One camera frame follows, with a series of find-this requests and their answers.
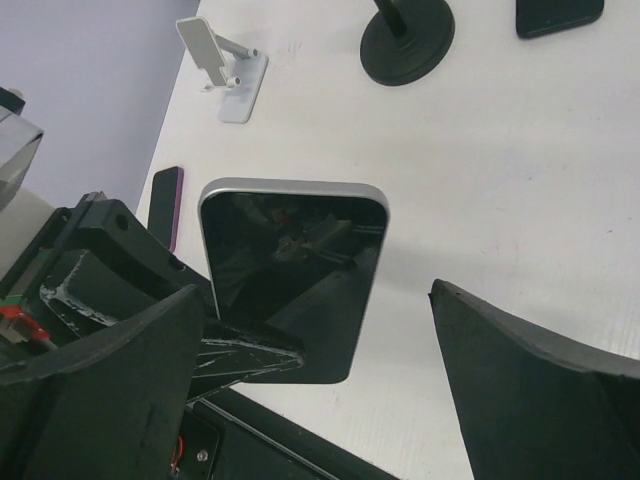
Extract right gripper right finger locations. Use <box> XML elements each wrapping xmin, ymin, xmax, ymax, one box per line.
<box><xmin>429</xmin><ymin>279</ymin><xmax>639</xmax><ymax>479</ymax></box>

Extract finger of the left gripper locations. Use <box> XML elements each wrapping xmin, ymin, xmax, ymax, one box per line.
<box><xmin>189</xmin><ymin>322</ymin><xmax>305</xmax><ymax>400</ymax></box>

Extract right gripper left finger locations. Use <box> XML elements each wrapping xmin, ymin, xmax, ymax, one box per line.
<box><xmin>1</xmin><ymin>286</ymin><xmax>205</xmax><ymax>479</ymax></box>

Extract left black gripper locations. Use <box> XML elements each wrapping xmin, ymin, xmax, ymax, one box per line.
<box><xmin>1</xmin><ymin>194</ymin><xmax>215</xmax><ymax>367</ymax></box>

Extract silver edged black phone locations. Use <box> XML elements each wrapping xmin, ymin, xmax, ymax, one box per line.
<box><xmin>198</xmin><ymin>177</ymin><xmax>390</xmax><ymax>384</ymax></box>

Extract black round base phone stand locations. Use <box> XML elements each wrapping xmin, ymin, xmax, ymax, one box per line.
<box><xmin>360</xmin><ymin>0</ymin><xmax>455</xmax><ymax>87</ymax></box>

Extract purple edged black phone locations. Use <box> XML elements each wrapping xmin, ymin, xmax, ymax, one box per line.
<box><xmin>147</xmin><ymin>166</ymin><xmax>184</xmax><ymax>252</ymax></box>

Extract white folding phone stand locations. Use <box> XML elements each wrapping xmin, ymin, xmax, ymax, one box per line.
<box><xmin>176</xmin><ymin>16</ymin><xmax>269</xmax><ymax>124</ymax></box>

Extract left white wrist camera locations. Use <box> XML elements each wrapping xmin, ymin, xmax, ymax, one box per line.
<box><xmin>1</xmin><ymin>88</ymin><xmax>44</xmax><ymax>210</ymax></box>

